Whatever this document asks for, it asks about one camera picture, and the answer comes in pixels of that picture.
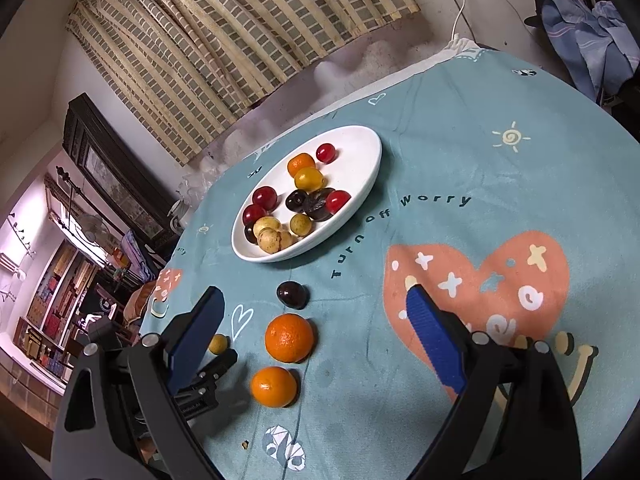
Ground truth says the small yellow green fruit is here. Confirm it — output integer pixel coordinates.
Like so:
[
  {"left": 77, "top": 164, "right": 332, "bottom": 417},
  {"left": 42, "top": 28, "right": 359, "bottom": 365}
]
[{"left": 208, "top": 334, "right": 229, "bottom": 356}]

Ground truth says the large orange mandarin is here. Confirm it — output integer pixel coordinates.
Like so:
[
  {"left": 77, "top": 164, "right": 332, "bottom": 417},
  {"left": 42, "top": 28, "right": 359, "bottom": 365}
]
[{"left": 265, "top": 313, "right": 316, "bottom": 363}]

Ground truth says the dark plum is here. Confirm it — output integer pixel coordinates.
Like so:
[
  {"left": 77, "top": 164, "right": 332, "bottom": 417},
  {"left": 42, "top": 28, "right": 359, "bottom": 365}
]
[
  {"left": 277, "top": 281, "right": 309, "bottom": 310},
  {"left": 244, "top": 226, "right": 257, "bottom": 245},
  {"left": 285, "top": 188, "right": 308, "bottom": 214}
]

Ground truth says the brownish yellow round fruit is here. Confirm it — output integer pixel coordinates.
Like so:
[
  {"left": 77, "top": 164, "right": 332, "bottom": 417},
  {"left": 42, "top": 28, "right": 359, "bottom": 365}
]
[{"left": 257, "top": 228, "right": 294, "bottom": 255}]

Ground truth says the large yellow loquat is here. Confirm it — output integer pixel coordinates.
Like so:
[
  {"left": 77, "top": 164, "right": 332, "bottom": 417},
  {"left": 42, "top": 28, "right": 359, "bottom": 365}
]
[{"left": 253, "top": 216, "right": 281, "bottom": 238}]

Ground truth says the large dark wrinkled fruit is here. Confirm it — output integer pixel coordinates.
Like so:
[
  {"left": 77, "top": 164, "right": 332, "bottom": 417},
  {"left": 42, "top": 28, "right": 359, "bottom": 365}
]
[{"left": 303, "top": 188, "right": 333, "bottom": 222}]

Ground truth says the red cherry tomato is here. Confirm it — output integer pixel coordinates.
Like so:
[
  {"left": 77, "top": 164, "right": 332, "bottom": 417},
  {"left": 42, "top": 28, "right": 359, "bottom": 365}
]
[
  {"left": 326, "top": 190, "right": 352, "bottom": 214},
  {"left": 316, "top": 143, "right": 337, "bottom": 165}
]

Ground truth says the yellow orange persimmon fruit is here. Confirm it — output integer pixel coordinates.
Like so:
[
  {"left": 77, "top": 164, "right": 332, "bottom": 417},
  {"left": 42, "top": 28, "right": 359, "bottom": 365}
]
[{"left": 294, "top": 167, "right": 324, "bottom": 193}]

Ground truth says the small orange mandarin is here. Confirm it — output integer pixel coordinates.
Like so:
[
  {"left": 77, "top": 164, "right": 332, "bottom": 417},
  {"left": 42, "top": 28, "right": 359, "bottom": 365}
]
[{"left": 286, "top": 153, "right": 316, "bottom": 178}]

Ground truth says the wooden bookshelf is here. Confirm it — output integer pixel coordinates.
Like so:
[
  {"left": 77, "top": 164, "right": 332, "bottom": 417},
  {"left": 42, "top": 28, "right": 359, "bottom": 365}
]
[{"left": 13, "top": 240, "right": 98, "bottom": 384}]

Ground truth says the standing fan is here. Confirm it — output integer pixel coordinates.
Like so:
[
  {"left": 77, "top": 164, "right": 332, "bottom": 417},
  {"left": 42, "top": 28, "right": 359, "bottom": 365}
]
[{"left": 77, "top": 214, "right": 111, "bottom": 245}]

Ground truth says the dark framed picture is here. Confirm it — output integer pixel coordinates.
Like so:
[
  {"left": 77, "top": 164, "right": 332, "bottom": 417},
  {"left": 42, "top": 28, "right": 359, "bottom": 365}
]
[{"left": 62, "top": 93, "right": 178, "bottom": 255}]

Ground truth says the teal printed tablecloth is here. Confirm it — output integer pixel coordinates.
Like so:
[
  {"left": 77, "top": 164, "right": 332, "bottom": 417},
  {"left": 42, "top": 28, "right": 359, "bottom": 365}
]
[{"left": 143, "top": 50, "right": 639, "bottom": 479}]

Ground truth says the white oval plate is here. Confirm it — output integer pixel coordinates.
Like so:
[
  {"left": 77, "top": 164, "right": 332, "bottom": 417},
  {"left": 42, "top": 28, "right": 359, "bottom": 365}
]
[{"left": 231, "top": 126, "right": 382, "bottom": 263}]

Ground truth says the beige checked curtain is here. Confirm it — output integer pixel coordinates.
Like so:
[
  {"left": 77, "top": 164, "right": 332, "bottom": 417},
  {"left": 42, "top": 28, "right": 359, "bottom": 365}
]
[{"left": 66, "top": 0, "right": 419, "bottom": 164}]

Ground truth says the blue clothes pile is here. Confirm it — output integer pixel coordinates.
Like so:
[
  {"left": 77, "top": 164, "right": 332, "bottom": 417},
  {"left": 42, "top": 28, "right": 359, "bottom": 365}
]
[{"left": 540, "top": 0, "right": 639, "bottom": 101}]

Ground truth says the white power cable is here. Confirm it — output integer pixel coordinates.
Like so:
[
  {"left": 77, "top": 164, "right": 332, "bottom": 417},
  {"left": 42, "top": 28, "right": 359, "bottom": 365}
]
[{"left": 447, "top": 0, "right": 471, "bottom": 47}]

